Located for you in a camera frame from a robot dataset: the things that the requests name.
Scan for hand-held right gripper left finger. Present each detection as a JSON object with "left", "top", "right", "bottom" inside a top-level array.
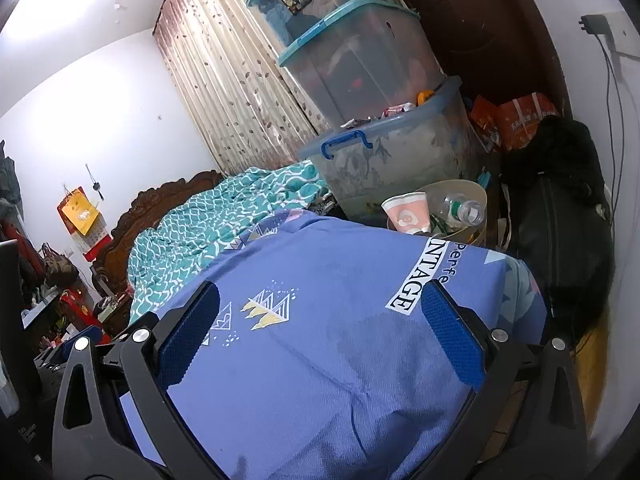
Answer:
[{"left": 51, "top": 280, "right": 227, "bottom": 480}]

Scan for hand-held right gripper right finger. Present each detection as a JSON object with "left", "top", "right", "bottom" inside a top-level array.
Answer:
[{"left": 419, "top": 279, "right": 589, "bottom": 480}]

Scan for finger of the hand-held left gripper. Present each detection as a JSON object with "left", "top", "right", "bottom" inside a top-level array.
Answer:
[{"left": 32, "top": 326, "right": 104, "bottom": 370}]

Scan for beige round bin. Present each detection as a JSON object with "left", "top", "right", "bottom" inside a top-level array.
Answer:
[{"left": 386, "top": 179, "right": 489, "bottom": 249}]

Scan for clear bottle green label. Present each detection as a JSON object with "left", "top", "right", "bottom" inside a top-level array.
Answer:
[{"left": 429, "top": 192, "right": 486, "bottom": 229}]

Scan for grey metal shelf rack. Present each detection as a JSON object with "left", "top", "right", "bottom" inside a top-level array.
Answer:
[{"left": 20, "top": 282, "right": 71, "bottom": 356}]

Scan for red gift bag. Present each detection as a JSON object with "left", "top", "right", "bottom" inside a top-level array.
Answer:
[{"left": 59, "top": 290, "right": 104, "bottom": 332}]

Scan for dark bedside table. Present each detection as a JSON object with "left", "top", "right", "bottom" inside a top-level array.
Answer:
[{"left": 92, "top": 295, "right": 134, "bottom": 339}]

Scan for brown handbag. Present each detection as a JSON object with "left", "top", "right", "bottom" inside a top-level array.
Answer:
[{"left": 39, "top": 242, "right": 80, "bottom": 287}]

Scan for red clothes pile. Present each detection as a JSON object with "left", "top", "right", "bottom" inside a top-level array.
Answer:
[{"left": 0, "top": 217, "right": 43, "bottom": 282}]

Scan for teal patterned quilt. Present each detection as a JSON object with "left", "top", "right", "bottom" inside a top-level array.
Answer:
[{"left": 127, "top": 160, "right": 332, "bottom": 327}]

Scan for pink and white paper cup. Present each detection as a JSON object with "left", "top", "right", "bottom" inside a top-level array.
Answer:
[{"left": 381, "top": 192, "right": 434, "bottom": 236}]

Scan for purple printed bed sheet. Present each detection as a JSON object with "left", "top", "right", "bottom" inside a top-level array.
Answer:
[{"left": 117, "top": 209, "right": 549, "bottom": 480}]

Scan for carved wooden headboard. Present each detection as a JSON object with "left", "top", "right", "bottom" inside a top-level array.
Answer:
[{"left": 92, "top": 170, "right": 227, "bottom": 302}]

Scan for large black bag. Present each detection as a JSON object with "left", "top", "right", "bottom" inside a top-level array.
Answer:
[{"left": 501, "top": 115, "right": 617, "bottom": 332}]

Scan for hanging keys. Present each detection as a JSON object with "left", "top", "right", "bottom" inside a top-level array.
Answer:
[{"left": 85, "top": 163, "right": 105, "bottom": 202}]

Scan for orange cardboard box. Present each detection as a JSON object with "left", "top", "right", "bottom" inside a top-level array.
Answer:
[
  {"left": 495, "top": 91, "right": 561, "bottom": 153},
  {"left": 470, "top": 95, "right": 502, "bottom": 149}
]

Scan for beige leaf print curtain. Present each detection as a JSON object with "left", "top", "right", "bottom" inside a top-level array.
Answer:
[{"left": 152, "top": 0, "right": 334, "bottom": 177}]

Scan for clear storage box teal lid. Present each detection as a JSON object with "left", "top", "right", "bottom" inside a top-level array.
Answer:
[{"left": 277, "top": 0, "right": 449, "bottom": 119}]

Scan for brown wooden door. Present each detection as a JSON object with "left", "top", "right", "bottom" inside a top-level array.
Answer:
[{"left": 380, "top": 0, "right": 577, "bottom": 122}]

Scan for black charger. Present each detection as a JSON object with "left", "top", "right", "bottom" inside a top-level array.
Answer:
[{"left": 579, "top": 13, "right": 609, "bottom": 36}]

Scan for red and yellow wall calendar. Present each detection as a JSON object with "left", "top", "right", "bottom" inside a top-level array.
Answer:
[{"left": 56, "top": 187, "right": 114, "bottom": 262}]

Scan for clear storage box blue handle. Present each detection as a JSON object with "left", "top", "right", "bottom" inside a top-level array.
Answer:
[{"left": 298, "top": 76, "right": 494, "bottom": 227}]

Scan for black cable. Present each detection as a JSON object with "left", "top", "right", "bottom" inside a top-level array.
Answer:
[{"left": 597, "top": 32, "right": 634, "bottom": 223}]

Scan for white wall socket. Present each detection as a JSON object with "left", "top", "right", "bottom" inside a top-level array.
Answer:
[{"left": 597, "top": 10, "right": 640, "bottom": 59}]

